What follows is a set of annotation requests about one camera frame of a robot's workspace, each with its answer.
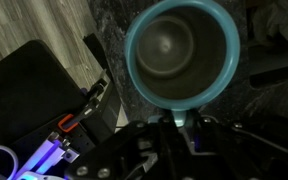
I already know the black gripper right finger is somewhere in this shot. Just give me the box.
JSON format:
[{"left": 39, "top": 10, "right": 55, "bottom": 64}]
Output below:
[{"left": 184, "top": 110, "right": 288, "bottom": 180}]

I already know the aluminium extrusion rail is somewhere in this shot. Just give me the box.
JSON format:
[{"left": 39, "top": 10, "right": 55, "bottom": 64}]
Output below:
[{"left": 13, "top": 131, "right": 79, "bottom": 179}]

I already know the square counter opening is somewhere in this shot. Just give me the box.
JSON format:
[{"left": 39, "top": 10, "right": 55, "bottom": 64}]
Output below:
[{"left": 246, "top": 0, "right": 288, "bottom": 90}]

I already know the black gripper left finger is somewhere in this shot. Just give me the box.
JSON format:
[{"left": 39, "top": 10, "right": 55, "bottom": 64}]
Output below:
[{"left": 65, "top": 114, "right": 182, "bottom": 180}]

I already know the teal cup with handle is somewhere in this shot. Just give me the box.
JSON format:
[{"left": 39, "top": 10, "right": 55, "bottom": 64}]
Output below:
[{"left": 123, "top": 0, "right": 241, "bottom": 128}]

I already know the clamp with orange handle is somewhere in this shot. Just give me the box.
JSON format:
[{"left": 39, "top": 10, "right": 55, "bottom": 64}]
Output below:
[{"left": 57, "top": 83, "right": 109, "bottom": 133}]

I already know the black perforated mounting platform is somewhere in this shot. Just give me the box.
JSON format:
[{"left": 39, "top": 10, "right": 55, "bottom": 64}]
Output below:
[{"left": 0, "top": 39, "right": 122, "bottom": 164}]

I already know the crumpled paper trash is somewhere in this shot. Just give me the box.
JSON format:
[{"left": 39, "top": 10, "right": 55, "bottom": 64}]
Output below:
[{"left": 252, "top": 0, "right": 288, "bottom": 43}]

